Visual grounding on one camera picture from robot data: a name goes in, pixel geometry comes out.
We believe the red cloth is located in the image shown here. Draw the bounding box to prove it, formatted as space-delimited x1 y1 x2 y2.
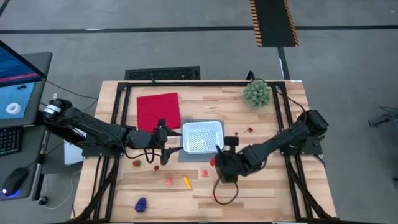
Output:
136 92 182 134

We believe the black hazard-striped floor mat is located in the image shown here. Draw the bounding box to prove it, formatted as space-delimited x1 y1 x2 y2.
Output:
249 0 300 48

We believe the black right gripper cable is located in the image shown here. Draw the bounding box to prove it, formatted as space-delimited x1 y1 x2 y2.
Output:
212 175 239 206

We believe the black aluminium table frame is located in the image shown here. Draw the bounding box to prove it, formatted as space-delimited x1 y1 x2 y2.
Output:
70 80 338 224

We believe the black stand base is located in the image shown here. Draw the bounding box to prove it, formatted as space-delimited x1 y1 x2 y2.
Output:
368 106 398 128

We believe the black keyboard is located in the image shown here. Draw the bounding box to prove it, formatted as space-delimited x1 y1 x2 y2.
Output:
0 126 22 156

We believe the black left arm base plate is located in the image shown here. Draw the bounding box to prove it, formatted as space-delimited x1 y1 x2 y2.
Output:
81 144 125 157

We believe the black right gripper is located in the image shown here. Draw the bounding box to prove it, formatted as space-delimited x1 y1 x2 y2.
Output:
215 136 253 184

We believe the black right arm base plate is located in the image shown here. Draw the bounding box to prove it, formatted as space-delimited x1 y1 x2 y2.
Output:
279 136 323 156

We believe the computer monitor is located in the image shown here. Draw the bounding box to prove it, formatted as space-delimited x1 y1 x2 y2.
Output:
0 39 48 128

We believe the purple grape bunch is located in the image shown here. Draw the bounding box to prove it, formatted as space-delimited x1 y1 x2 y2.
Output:
134 197 148 213

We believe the grey computer desk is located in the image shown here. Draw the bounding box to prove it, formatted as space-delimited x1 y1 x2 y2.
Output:
0 51 53 202

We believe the black monitor cable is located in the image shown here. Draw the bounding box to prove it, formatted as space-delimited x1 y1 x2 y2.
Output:
45 80 99 101

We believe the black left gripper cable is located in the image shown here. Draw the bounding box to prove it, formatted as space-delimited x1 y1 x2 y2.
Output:
123 145 156 164

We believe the black computer mouse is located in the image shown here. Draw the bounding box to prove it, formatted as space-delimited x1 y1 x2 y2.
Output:
2 167 29 197

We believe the green potted plant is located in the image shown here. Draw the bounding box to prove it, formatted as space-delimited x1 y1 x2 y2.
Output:
242 79 272 109

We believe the black floor vent grille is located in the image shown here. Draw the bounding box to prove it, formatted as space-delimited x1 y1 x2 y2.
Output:
124 65 201 81

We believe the white box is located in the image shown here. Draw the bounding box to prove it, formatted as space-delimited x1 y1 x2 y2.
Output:
63 136 86 166

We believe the white floor cable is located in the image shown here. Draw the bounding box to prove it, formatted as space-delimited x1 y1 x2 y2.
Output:
43 169 82 210

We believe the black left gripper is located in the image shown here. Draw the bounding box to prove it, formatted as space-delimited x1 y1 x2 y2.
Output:
152 118 185 166

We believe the grey mat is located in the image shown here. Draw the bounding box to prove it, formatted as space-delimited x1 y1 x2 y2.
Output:
178 118 226 163

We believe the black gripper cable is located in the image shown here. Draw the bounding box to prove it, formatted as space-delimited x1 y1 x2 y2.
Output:
123 145 156 164
212 175 239 206

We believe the white perforated plastic basket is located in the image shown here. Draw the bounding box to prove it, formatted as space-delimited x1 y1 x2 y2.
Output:
182 120 225 155

